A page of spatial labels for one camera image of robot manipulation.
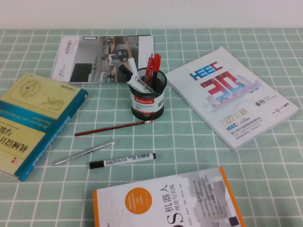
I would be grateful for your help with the yellow teal hardcover book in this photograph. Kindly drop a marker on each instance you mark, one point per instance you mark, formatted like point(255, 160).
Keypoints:
point(35, 106)

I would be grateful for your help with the black mesh pen holder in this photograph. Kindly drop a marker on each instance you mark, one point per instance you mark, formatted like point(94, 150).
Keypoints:
point(146, 111)

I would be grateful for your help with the slim black white marker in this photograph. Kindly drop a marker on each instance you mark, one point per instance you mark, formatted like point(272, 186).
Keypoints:
point(123, 160)

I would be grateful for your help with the red pen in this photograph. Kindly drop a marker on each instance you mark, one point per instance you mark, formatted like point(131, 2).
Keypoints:
point(149, 67)
point(156, 61)

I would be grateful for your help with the brochure with robot photo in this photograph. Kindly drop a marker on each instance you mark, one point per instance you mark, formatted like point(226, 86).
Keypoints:
point(82, 59)

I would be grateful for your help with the white marker black cap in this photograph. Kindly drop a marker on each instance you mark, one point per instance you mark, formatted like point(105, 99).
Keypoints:
point(132, 65)

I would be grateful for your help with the orange white robotics book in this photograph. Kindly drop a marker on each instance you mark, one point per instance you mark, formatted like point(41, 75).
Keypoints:
point(154, 201)

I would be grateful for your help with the silver pen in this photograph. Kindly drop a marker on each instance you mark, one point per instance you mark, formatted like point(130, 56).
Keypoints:
point(82, 153)

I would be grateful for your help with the thick white board marker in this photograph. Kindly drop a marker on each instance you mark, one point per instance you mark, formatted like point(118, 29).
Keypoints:
point(136, 80)

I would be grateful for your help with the dark red pencil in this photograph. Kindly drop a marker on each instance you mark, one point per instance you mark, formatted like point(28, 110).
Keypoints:
point(113, 127)

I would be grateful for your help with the white HEEC catalogue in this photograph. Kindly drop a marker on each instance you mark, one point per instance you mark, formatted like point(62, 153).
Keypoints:
point(225, 106)

